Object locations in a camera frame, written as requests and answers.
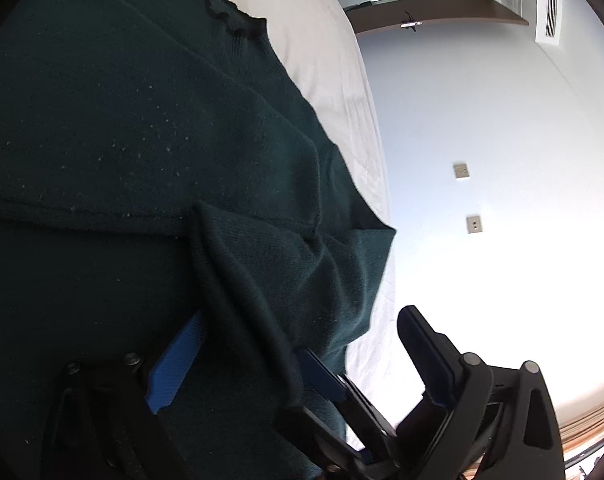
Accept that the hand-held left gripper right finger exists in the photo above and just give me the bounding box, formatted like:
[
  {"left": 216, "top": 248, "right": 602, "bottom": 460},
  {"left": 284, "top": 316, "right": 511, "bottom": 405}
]
[{"left": 397, "top": 305, "right": 567, "bottom": 480}]

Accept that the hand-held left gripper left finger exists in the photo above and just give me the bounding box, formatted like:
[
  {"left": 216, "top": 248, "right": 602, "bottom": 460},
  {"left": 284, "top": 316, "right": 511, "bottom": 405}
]
[{"left": 39, "top": 309, "right": 205, "bottom": 480}]

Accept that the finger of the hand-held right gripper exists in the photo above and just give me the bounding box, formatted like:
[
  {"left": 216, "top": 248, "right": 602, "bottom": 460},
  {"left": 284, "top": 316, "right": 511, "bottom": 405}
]
[
  {"left": 298, "top": 349, "right": 397, "bottom": 461},
  {"left": 277, "top": 405, "right": 373, "bottom": 471}
]

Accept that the dark green knit sweater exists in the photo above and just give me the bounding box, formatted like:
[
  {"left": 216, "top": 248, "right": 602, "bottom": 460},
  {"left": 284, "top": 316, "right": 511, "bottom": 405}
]
[{"left": 0, "top": 0, "right": 397, "bottom": 480}]

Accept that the bed with white sheet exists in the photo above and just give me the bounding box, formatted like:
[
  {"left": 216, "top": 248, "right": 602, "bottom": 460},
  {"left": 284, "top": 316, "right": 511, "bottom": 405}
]
[{"left": 207, "top": 0, "right": 427, "bottom": 456}]

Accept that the brown wooden door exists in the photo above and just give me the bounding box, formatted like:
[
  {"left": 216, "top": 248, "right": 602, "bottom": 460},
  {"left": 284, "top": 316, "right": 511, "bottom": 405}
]
[{"left": 342, "top": 0, "right": 529, "bottom": 35}]

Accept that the white air vent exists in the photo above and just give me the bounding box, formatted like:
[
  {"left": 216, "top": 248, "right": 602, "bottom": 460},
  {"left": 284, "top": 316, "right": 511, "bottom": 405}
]
[{"left": 534, "top": 0, "right": 563, "bottom": 46}]

